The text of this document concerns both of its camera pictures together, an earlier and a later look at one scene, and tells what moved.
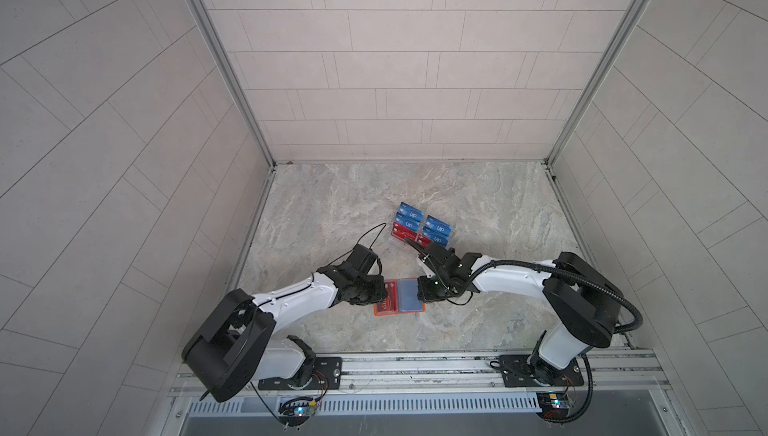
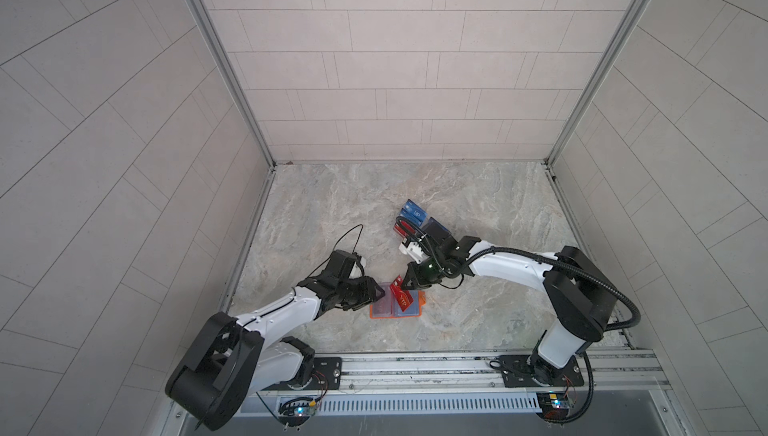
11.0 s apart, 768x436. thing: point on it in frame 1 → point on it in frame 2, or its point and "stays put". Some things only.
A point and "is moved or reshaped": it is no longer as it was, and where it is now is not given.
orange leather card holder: (402, 297) stays put
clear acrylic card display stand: (410, 222) stays put
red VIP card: (424, 241) is moved or reshaped
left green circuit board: (295, 411) stays put
